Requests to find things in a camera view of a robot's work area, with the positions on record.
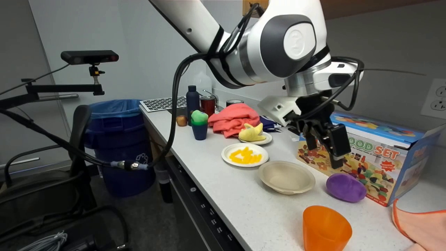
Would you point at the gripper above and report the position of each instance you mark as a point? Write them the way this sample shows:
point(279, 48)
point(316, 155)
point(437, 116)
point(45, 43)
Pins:
point(313, 108)

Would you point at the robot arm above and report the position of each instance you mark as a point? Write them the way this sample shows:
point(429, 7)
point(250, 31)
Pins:
point(209, 24)

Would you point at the purple plush toy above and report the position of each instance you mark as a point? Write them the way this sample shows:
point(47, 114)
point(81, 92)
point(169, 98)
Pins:
point(345, 188)

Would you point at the toy food set box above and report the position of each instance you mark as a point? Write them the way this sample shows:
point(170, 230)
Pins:
point(376, 164)

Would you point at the small white plate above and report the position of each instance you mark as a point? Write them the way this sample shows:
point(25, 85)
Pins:
point(265, 140)

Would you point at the yellow plush toy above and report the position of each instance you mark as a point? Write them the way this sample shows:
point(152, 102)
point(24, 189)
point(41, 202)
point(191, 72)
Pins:
point(251, 134)

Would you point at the heap of yellow toy pieces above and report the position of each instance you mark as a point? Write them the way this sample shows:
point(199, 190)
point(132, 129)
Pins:
point(245, 156)

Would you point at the white paper plate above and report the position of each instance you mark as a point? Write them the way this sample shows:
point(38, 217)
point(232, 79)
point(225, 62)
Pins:
point(231, 164)

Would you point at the green plush toy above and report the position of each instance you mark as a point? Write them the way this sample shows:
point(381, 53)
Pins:
point(199, 117)

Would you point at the brown toy ball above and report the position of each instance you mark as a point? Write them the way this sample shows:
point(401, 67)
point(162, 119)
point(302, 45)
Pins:
point(181, 120)

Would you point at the beige paper bowl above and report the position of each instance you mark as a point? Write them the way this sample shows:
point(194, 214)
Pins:
point(285, 176)

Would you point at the dark blue cloth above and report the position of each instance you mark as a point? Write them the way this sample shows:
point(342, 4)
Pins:
point(268, 123)

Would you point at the orange plastic cup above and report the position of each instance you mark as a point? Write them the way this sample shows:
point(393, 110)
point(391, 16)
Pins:
point(325, 228)

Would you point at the red cloth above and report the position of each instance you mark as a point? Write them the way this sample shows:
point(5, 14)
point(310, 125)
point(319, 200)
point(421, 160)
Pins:
point(231, 120)

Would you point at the black can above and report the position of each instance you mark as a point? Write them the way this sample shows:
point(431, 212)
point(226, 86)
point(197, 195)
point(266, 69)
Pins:
point(234, 103)

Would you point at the red tumbler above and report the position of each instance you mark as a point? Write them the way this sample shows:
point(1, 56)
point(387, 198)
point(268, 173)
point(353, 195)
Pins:
point(208, 105)

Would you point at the tap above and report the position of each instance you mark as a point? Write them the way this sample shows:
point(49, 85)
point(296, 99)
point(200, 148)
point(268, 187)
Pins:
point(210, 94)

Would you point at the dark blue cup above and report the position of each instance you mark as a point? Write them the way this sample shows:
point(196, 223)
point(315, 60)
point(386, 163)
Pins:
point(200, 131)

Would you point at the orange cloth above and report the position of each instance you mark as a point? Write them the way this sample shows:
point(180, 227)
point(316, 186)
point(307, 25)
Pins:
point(423, 228)

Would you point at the translucent plastic bottle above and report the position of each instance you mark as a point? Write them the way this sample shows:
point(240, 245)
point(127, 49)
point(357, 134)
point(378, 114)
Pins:
point(202, 83)

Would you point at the dark blue bottle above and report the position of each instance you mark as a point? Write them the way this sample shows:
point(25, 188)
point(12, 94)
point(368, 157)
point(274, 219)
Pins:
point(192, 103)

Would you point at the black dishwasher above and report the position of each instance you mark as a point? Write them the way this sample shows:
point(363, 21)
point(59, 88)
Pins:
point(198, 209)

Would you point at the blue trash bin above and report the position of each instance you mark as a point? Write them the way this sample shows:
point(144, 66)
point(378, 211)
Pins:
point(118, 146)

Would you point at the black office chair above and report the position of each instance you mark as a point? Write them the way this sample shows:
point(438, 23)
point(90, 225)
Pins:
point(52, 195)

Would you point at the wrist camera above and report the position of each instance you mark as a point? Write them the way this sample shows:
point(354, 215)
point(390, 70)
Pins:
point(275, 107)

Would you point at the wall socket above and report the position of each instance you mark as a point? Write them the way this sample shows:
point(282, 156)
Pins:
point(435, 99)

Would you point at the camera on mount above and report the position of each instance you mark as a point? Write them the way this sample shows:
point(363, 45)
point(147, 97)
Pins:
point(89, 56)

